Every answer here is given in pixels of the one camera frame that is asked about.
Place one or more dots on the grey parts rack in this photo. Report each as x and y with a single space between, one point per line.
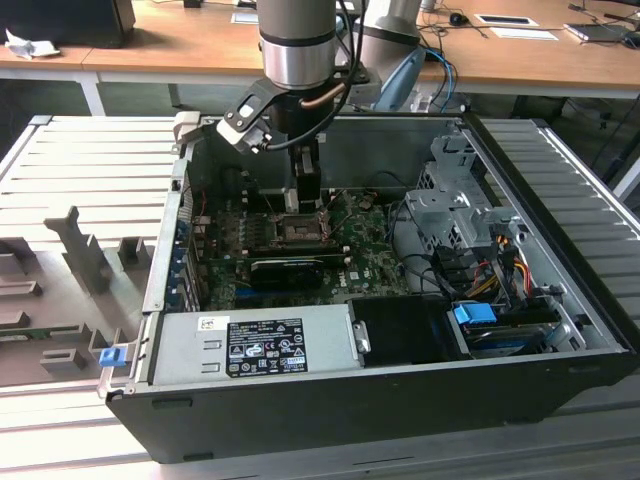
60 280

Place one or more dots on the blue disk carrier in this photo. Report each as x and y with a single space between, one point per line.
472 315

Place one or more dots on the grey power supply unit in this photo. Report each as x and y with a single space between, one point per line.
180 350

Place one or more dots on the CPU socket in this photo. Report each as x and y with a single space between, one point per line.
300 229

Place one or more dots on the wooden desk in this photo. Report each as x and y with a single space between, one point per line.
175 45

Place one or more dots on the black open PC case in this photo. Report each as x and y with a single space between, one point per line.
300 415

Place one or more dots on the black box on desk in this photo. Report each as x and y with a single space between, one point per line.
65 22

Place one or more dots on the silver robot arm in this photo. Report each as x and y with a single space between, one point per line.
295 40

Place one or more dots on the black power connector bundle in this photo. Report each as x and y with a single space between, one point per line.
450 267

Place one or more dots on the green motherboard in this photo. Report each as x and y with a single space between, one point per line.
370 260

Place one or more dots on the silver CPU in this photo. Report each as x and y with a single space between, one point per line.
292 200

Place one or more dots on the black graphics card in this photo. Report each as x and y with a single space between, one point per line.
285 274

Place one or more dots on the dark notebook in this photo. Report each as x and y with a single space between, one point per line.
597 32

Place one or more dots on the black plastic fan shroud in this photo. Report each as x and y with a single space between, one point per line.
400 330

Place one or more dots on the white wrist camera on bracket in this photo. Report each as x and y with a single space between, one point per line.
240 112

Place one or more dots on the white framed desk grommet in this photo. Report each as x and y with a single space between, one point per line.
506 20

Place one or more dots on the green RAM stick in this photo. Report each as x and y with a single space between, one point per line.
40 331

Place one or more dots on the black computer mouse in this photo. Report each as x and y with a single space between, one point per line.
458 19

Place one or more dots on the blue plastic case latch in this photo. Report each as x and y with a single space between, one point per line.
112 358

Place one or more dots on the white paper sheet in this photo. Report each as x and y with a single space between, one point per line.
524 34

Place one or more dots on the crumpled white paper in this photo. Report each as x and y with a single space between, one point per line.
30 47

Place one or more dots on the silver metal drive cage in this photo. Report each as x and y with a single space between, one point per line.
435 210

